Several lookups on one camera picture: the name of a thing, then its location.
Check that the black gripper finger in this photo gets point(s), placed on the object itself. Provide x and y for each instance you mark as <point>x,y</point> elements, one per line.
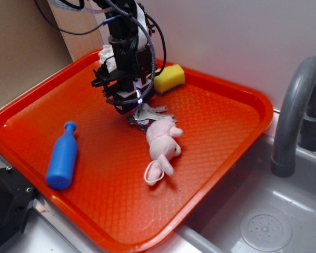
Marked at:
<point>123,108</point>

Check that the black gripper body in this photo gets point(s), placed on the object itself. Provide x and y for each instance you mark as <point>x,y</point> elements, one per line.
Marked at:
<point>130,80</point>

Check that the silver key bunch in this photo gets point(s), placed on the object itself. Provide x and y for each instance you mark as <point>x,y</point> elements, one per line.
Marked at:
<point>144,115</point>

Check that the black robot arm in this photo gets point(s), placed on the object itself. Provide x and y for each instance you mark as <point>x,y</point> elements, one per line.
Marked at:
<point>128,28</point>

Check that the crumpled white paper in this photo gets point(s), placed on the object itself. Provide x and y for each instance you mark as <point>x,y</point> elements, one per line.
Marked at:
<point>106,56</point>

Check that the pink plush bunny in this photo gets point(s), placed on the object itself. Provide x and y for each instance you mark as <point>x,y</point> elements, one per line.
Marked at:
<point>163,148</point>

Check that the yellow sponge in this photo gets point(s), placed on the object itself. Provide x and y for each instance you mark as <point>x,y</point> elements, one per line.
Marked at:
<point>170,78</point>

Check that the wooden board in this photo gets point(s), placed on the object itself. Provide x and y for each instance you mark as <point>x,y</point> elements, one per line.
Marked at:
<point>75,24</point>

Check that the blue plastic bottle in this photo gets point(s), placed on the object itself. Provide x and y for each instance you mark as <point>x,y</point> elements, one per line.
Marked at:
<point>62,163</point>

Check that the orange plastic tray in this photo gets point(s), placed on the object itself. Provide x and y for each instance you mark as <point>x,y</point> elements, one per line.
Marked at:
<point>108,198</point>

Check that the grey toy sink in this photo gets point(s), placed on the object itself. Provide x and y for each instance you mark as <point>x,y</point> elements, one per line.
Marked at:
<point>214,225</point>

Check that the grey faucet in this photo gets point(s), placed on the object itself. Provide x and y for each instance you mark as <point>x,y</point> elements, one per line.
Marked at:
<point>296,125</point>

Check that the sink drain strainer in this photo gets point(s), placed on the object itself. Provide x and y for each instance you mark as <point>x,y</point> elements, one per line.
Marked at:
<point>265,231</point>

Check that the black metal bracket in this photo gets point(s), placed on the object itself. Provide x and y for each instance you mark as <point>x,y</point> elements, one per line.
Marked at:
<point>16,199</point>

